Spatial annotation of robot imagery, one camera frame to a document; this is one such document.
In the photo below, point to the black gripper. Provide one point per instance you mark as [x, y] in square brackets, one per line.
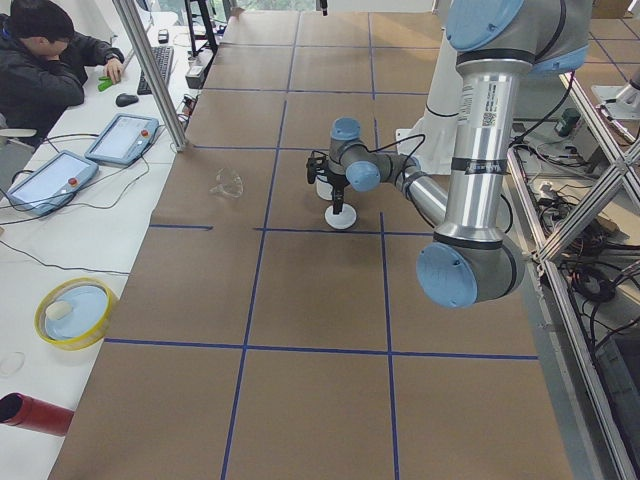
[338, 189]

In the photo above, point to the white ceramic lid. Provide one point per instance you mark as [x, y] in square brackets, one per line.
[343, 220]

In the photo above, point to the clear glass funnel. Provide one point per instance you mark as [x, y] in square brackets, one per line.
[228, 183]

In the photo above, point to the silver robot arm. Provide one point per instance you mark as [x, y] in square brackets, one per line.
[496, 43]

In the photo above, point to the person bare hand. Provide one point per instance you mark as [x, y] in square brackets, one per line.
[113, 69]

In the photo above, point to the white enamel mug blue rim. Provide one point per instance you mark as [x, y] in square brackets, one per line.
[324, 189]

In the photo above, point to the far teach pendant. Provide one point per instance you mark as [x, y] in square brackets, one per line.
[123, 140]

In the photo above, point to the teach pendant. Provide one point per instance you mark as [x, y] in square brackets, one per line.
[52, 185]
[123, 140]

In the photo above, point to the black computer mouse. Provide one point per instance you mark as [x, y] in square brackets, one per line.
[124, 100]

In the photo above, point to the green plastic object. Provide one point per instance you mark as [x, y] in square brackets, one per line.
[104, 83]

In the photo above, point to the near teach pendant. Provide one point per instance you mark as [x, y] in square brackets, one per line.
[52, 185]

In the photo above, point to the seated person dark jacket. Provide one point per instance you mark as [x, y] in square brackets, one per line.
[43, 65]

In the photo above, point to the yellow tape roll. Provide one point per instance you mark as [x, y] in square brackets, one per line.
[76, 314]

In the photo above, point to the red cylinder bottle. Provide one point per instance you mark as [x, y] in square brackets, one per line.
[23, 411]

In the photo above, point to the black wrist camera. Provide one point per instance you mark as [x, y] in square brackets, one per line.
[316, 166]

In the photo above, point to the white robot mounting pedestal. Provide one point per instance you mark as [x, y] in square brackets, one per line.
[432, 139]

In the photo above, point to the aluminium frame post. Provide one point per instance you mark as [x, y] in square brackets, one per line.
[136, 33]

